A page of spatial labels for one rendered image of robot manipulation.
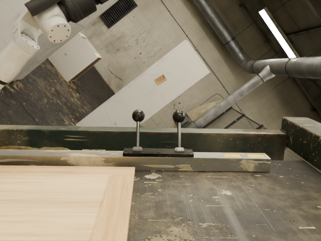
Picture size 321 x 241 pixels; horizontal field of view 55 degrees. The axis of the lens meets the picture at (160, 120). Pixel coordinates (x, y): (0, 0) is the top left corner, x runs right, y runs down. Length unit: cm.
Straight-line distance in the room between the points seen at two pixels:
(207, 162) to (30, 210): 47
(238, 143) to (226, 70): 797
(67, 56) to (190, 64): 242
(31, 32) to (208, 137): 66
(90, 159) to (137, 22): 822
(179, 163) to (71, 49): 515
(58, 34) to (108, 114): 381
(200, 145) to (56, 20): 63
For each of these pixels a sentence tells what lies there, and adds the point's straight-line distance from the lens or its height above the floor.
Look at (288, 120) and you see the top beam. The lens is 120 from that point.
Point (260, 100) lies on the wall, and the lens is 939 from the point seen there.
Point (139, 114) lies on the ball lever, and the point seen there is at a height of 142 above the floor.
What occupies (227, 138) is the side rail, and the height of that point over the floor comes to 159.
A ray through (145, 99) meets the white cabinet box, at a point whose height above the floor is 107.
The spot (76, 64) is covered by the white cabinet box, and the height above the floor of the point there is 34.
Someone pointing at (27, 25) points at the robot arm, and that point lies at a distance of 94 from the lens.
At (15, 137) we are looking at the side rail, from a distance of 120.
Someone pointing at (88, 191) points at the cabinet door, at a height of 125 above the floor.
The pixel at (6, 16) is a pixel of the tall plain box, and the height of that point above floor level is 67.
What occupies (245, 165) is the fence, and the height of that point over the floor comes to 158.
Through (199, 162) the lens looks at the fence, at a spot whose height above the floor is 148.
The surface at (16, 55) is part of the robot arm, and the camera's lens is 90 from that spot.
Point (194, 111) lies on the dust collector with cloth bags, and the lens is 670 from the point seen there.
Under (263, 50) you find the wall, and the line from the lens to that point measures 935.
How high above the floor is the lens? 156
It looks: 6 degrees down
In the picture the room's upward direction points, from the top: 53 degrees clockwise
